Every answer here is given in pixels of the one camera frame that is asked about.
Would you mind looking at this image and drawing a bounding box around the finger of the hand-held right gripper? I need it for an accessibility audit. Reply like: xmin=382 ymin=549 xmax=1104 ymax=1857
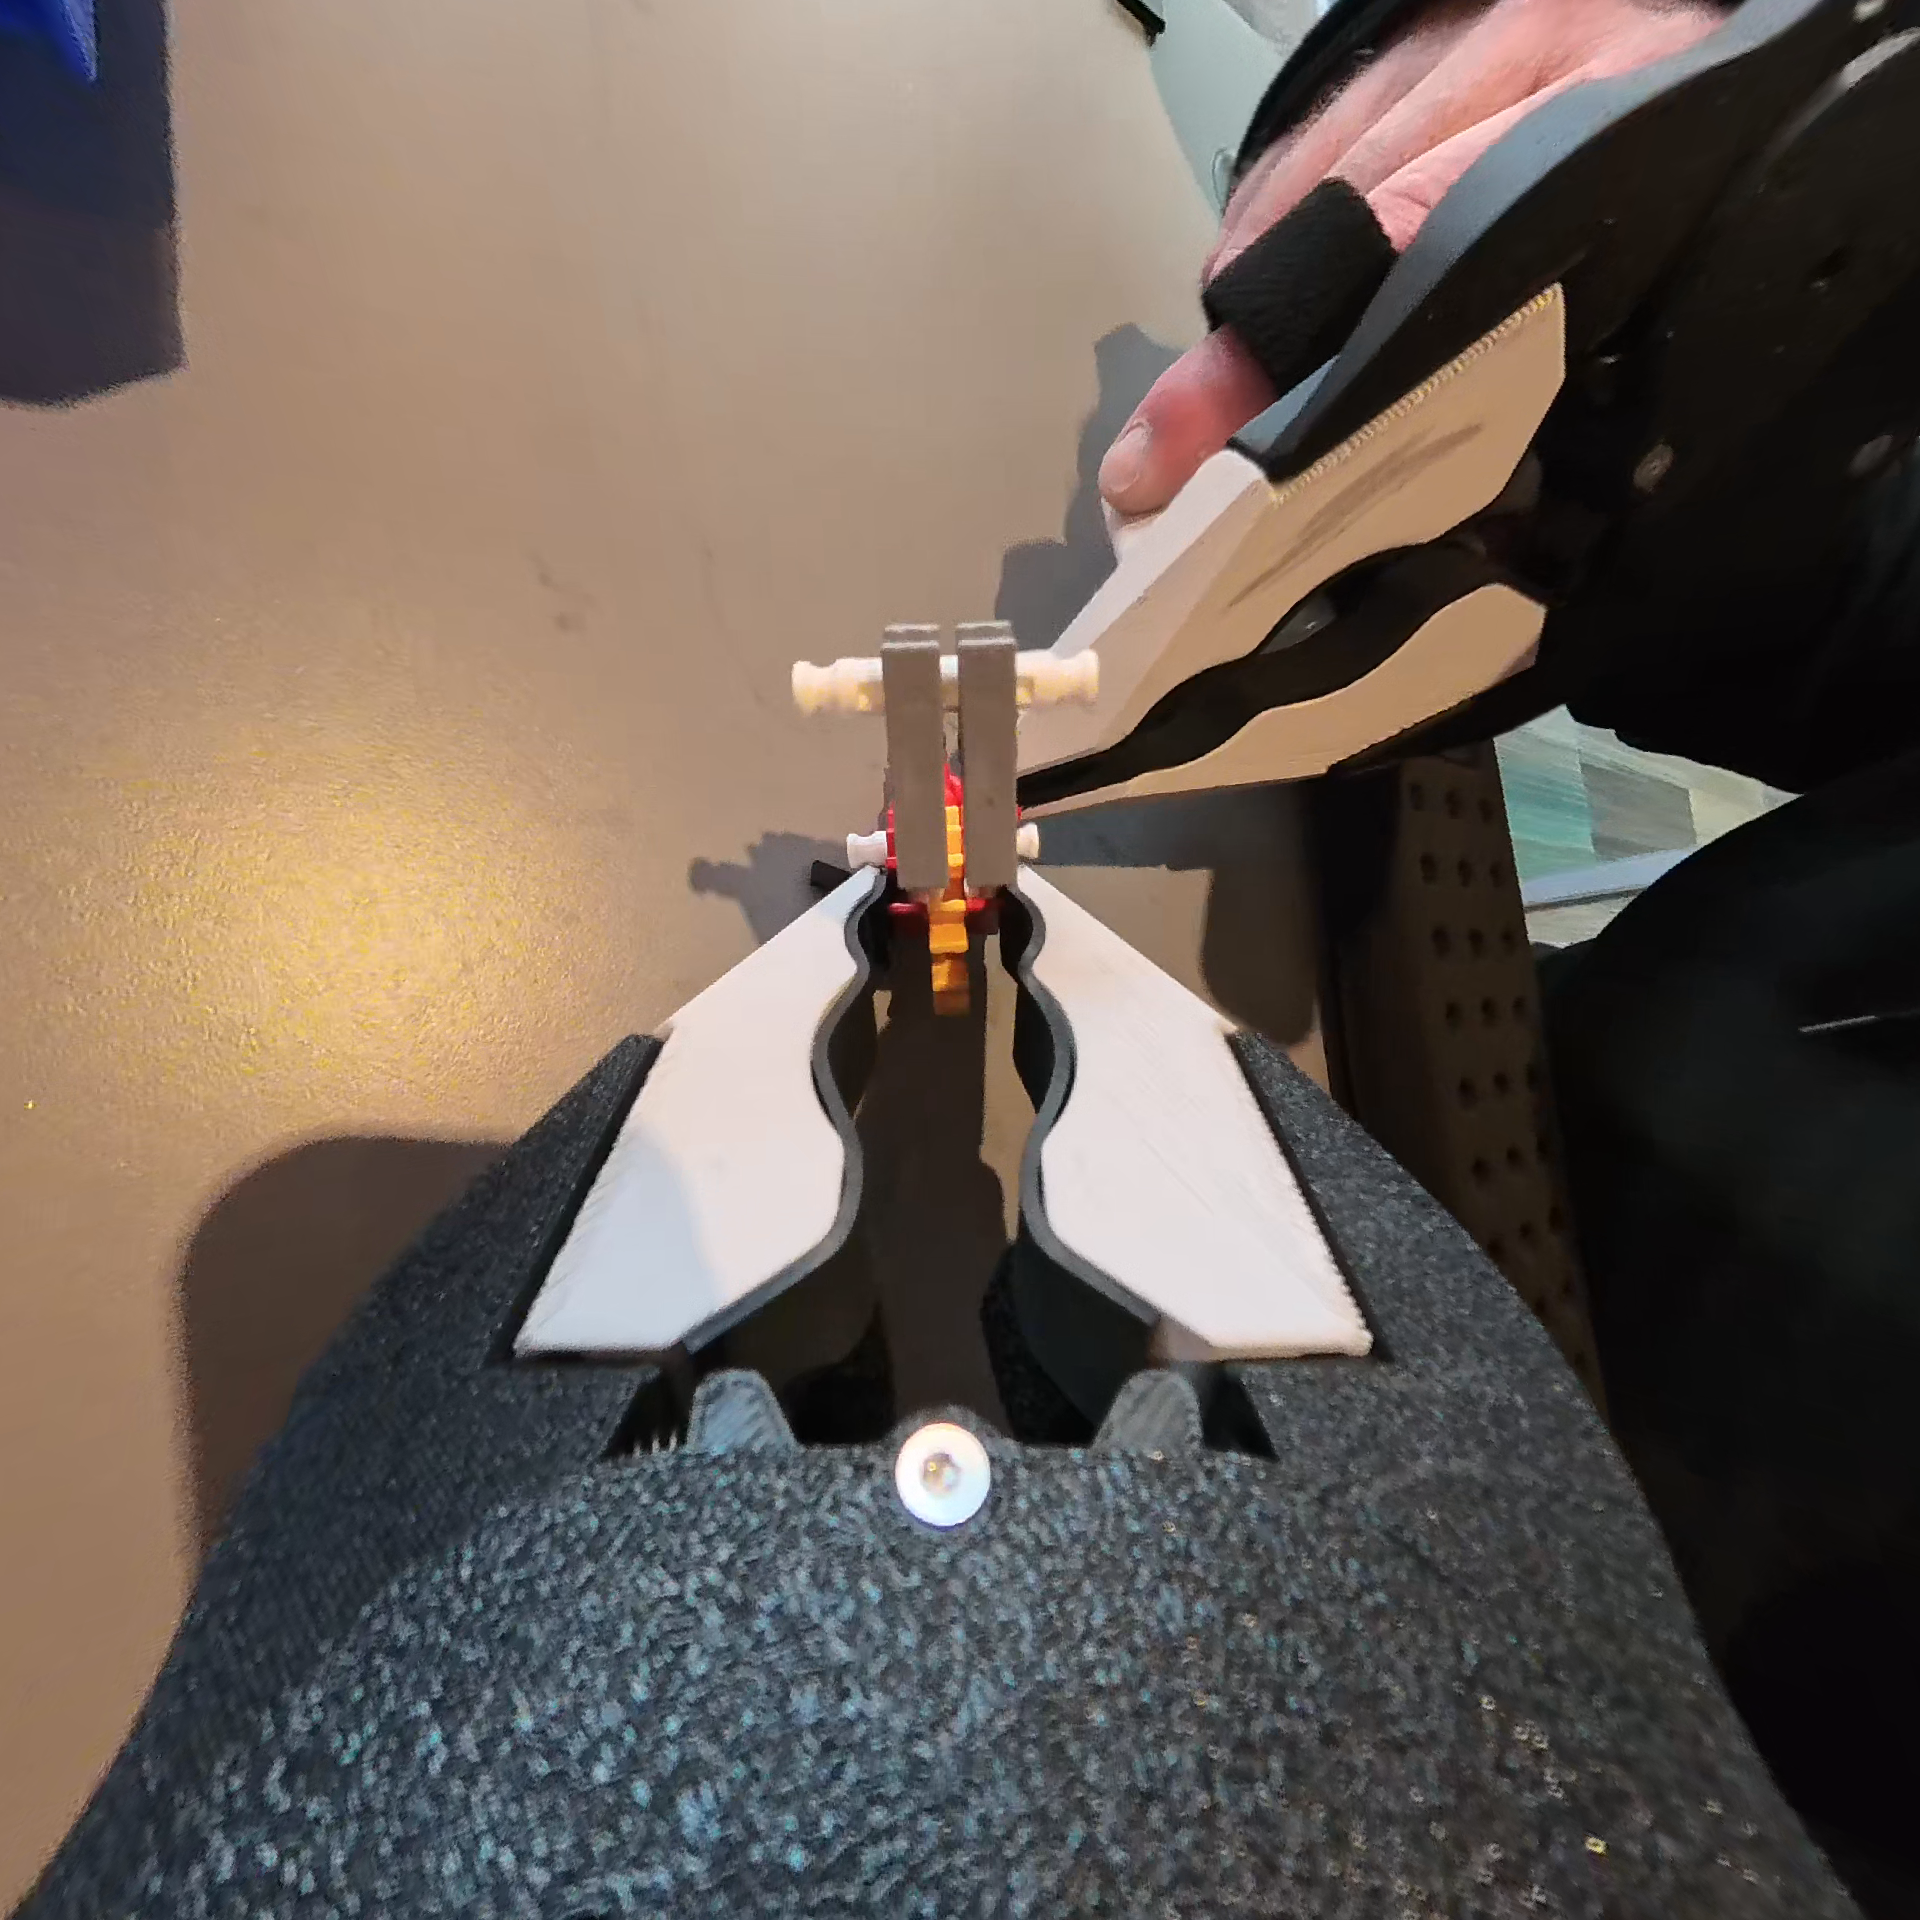
xmin=1025 ymin=582 xmax=1550 ymax=826
xmin=1020 ymin=281 xmax=1573 ymax=778

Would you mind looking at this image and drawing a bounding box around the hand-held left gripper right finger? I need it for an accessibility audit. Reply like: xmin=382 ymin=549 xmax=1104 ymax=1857
xmin=1002 ymin=871 xmax=1369 ymax=1366

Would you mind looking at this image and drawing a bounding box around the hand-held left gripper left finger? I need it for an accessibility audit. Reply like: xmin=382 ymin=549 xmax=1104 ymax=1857
xmin=515 ymin=866 xmax=888 ymax=1369

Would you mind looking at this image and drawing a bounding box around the toy rod and connector assembly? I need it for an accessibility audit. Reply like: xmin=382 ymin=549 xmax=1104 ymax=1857
xmin=790 ymin=619 xmax=1104 ymax=1022

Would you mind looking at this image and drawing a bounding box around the person's right hand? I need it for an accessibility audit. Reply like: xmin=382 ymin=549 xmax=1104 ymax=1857
xmin=1100 ymin=0 xmax=1728 ymax=518

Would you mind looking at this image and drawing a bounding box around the black perforated pad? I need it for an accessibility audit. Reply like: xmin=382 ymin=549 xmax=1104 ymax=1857
xmin=1320 ymin=742 xmax=1608 ymax=1404

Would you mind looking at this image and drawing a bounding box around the black office chair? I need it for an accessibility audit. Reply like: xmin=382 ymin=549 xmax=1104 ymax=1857
xmin=1529 ymin=750 xmax=1920 ymax=1863

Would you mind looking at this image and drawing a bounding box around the blue bin with plastic bags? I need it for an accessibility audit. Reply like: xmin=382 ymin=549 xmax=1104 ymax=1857
xmin=0 ymin=0 xmax=106 ymax=84

